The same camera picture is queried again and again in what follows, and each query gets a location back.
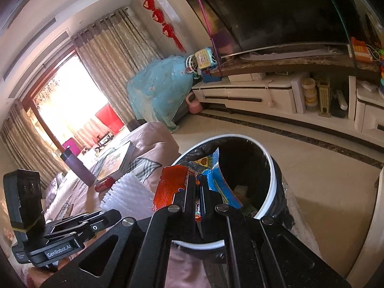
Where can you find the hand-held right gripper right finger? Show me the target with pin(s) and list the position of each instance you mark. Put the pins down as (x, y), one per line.
(208, 198)

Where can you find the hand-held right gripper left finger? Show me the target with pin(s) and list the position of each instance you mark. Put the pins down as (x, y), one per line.
(186, 198)

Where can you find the orange snack packet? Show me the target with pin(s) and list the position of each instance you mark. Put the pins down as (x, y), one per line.
(171, 186)

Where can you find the blue snack packet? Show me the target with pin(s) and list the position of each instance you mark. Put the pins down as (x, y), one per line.
(219, 177)

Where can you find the white bin with black bag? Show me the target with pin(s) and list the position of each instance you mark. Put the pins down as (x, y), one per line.
(271, 186)

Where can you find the small grey plaid cloth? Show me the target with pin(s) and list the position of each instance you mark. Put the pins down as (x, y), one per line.
(147, 169)

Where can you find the beige patterned curtain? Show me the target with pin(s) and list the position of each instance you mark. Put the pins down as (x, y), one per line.
(120, 60)
(27, 144)

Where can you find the purple thermos bottle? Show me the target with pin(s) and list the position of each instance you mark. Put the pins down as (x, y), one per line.
(78, 166)

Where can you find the magenta box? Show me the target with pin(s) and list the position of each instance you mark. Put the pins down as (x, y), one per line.
(72, 145)

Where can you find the green children's book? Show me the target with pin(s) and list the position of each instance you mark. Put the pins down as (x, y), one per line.
(115, 160)

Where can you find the crushed red can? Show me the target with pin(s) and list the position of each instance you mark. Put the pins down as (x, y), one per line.
(105, 183)

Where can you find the pink kettlebell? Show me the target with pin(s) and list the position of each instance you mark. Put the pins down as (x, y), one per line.
(193, 104)

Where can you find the red hanging cloth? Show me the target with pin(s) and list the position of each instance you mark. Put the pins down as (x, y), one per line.
(109, 118)

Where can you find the light blue floral quilt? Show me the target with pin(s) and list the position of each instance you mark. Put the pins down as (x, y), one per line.
(162, 90)

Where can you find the blue toy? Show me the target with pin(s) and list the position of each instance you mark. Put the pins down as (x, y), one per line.
(211, 75)

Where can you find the white round cage toy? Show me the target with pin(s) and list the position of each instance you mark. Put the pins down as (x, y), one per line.
(192, 64)

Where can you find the white upright book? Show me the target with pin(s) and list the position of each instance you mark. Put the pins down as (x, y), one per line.
(298, 94)

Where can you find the white and wood television stand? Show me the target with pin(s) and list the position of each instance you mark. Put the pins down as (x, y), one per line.
(285, 84)

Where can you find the yellow green toy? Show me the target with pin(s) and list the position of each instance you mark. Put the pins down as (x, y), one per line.
(205, 57)

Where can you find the yellow stacked jars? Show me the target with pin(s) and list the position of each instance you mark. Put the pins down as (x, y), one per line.
(309, 92)

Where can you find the brown upright box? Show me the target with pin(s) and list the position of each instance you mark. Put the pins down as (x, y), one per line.
(324, 99)

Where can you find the thin pink stick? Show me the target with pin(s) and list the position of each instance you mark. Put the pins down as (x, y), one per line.
(207, 30)

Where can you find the red heart hanging decoration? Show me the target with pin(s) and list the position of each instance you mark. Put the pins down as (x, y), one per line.
(159, 15)

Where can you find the black flat television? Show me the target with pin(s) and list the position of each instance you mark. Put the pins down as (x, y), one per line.
(270, 12)

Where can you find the orange toy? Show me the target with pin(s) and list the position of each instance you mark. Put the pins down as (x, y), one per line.
(361, 50)

